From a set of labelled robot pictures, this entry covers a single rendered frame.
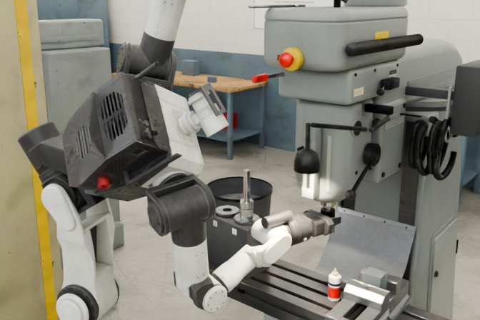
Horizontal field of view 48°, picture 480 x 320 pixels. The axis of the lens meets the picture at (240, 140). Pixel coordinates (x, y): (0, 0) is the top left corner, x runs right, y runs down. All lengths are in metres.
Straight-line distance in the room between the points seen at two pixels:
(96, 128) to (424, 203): 1.21
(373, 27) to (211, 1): 6.06
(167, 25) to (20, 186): 1.70
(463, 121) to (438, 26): 4.26
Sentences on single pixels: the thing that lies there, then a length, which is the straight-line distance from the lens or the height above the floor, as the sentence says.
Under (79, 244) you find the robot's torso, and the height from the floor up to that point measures 1.23.
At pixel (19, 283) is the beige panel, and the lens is 3.17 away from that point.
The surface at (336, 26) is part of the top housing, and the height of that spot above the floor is 1.85.
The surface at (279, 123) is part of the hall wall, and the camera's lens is 6.99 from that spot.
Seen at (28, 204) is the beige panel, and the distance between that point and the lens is 3.04.
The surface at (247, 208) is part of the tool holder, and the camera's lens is 1.90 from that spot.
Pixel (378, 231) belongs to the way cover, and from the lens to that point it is 2.11.
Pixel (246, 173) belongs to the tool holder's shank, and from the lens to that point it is 1.87.
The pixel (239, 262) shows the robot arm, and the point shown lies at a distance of 1.56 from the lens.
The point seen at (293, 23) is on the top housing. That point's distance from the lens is 1.45.
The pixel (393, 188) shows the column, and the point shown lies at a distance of 2.06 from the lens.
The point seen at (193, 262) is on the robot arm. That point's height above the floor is 1.27.
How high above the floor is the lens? 1.92
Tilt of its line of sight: 15 degrees down
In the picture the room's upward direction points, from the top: straight up
